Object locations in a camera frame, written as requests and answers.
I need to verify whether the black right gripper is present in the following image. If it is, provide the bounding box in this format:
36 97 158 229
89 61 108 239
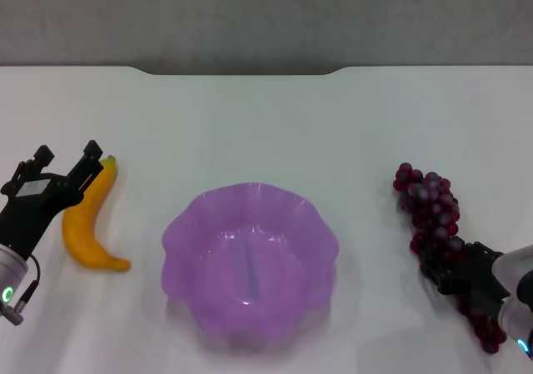
419 240 511 308

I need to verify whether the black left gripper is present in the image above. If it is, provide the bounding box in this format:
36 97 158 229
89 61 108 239
0 139 104 262

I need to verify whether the dark red grape bunch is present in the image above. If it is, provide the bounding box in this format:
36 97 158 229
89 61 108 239
392 162 507 355

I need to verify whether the yellow banana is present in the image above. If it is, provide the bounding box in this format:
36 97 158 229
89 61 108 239
61 155 132 273

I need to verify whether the purple scalloped plastic bowl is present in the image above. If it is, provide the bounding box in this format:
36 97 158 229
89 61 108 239
160 183 340 342

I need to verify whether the black cable with metal plug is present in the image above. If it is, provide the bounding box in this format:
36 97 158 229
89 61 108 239
7 253 42 327

